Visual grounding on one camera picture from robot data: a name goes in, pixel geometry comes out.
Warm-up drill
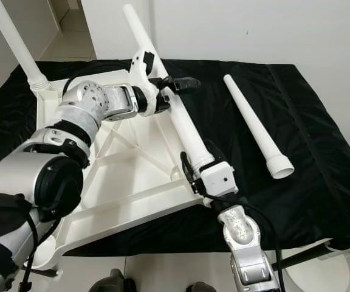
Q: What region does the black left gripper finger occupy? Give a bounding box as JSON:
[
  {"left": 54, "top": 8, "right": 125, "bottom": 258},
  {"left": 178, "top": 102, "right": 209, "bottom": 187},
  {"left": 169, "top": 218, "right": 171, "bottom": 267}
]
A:
[{"left": 166, "top": 76, "right": 202, "bottom": 92}]

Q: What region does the white plastic children table top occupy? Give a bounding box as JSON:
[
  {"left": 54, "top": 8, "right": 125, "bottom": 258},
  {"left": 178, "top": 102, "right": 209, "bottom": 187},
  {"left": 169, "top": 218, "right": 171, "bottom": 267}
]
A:
[{"left": 32, "top": 73, "right": 224, "bottom": 271}]

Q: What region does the grey robot right leg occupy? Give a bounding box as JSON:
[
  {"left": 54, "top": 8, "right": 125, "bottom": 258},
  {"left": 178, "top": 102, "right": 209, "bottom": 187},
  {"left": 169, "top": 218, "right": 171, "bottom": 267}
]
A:
[{"left": 186, "top": 282, "right": 215, "bottom": 292}]

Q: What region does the grey robot leg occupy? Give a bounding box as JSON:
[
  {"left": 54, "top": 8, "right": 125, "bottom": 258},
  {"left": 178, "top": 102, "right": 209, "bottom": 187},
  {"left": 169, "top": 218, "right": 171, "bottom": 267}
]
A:
[
  {"left": 186, "top": 282, "right": 215, "bottom": 292},
  {"left": 93, "top": 271, "right": 130, "bottom": 292}
]

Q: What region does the black cloth table cover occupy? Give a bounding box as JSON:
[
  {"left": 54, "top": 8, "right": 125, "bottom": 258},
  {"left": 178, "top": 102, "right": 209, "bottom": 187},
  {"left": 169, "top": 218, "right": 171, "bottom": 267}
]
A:
[{"left": 0, "top": 59, "right": 350, "bottom": 256}]

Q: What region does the black metal table leg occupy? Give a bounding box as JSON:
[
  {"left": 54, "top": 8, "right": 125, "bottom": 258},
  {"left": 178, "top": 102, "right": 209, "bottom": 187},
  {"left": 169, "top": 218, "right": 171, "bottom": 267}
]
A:
[{"left": 272, "top": 242, "right": 331, "bottom": 271}]

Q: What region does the grey robot left leg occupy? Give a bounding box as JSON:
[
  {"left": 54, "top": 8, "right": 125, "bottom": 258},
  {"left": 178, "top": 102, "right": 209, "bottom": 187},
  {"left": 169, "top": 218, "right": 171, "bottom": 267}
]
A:
[{"left": 93, "top": 271, "right": 130, "bottom": 292}]

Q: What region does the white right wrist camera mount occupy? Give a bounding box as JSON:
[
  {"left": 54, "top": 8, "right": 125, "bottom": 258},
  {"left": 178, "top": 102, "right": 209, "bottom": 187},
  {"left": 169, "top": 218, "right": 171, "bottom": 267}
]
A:
[{"left": 199, "top": 161, "right": 238, "bottom": 196}]

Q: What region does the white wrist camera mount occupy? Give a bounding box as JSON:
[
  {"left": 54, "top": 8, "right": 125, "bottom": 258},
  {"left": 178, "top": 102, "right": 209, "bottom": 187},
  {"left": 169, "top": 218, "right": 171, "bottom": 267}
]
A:
[
  {"left": 129, "top": 49, "right": 166, "bottom": 98},
  {"left": 199, "top": 161, "right": 238, "bottom": 196}
]

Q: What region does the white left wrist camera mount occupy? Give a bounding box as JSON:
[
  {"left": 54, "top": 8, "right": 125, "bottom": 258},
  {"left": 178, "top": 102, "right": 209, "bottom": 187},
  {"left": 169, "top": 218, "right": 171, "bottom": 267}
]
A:
[{"left": 129, "top": 49, "right": 166, "bottom": 98}]

